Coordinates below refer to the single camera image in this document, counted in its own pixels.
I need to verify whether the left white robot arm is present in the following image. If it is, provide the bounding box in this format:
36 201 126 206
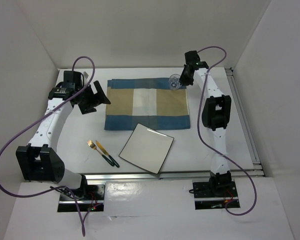
15 70 111 200

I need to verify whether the gold fork green handle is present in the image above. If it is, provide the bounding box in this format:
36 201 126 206
87 140 115 167

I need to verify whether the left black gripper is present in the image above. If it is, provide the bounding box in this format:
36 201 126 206
75 80 110 115

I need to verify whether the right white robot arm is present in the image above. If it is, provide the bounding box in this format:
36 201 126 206
179 50 232 196

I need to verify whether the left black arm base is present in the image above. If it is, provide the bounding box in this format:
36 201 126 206
56 183 106 213

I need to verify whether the white square plate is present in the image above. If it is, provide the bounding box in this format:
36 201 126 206
119 123 174 174

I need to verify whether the aluminium rail frame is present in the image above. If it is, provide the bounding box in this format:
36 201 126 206
28 66 266 183

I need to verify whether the clear drinking glass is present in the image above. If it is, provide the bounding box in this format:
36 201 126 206
168 74 184 91

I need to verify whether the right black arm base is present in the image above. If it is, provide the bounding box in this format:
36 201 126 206
188 179 240 210

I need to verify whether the blue and tan placemat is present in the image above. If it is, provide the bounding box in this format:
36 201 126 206
104 77 191 131

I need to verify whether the gold knife green handle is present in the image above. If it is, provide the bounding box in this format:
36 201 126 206
95 140 120 168

